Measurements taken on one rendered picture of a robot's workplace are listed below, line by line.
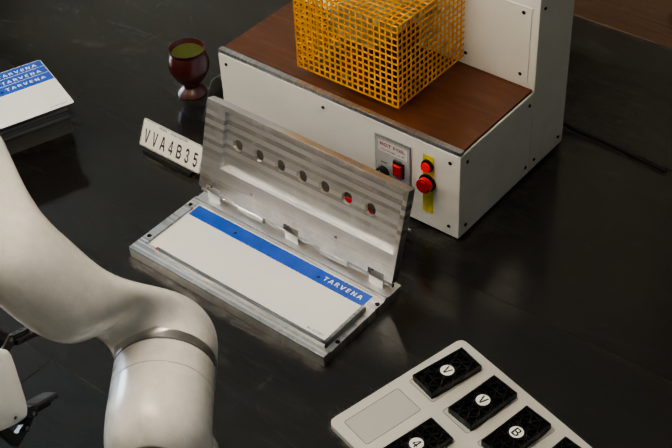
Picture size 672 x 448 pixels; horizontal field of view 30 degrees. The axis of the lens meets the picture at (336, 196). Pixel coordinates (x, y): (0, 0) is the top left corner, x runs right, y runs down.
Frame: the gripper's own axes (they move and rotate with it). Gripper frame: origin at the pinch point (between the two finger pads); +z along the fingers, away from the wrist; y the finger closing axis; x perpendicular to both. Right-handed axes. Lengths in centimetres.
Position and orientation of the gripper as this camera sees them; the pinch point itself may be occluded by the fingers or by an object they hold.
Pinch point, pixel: (37, 365)
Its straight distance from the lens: 177.3
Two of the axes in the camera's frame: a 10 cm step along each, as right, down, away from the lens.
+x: -7.9, 0.9, 6.1
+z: 5.6, -2.9, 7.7
